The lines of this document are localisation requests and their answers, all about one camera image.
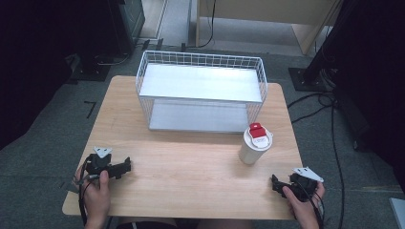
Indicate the light wooden furniture frame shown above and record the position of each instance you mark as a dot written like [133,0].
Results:
[264,19]

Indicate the white cup with red lid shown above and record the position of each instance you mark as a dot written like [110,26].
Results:
[254,146]

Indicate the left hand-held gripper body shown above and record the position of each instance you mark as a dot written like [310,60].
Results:
[102,162]

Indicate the black metal stand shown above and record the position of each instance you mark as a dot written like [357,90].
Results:
[321,57]

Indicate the dark cabinet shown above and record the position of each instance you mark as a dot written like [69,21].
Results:
[127,25]

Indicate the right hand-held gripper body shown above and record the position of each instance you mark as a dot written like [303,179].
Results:
[304,184]

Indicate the person's right hand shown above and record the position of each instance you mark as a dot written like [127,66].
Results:
[304,208]

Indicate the black stand base plate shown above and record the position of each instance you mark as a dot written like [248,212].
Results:
[92,68]

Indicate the person's left hand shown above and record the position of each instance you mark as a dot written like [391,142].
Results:
[97,197]

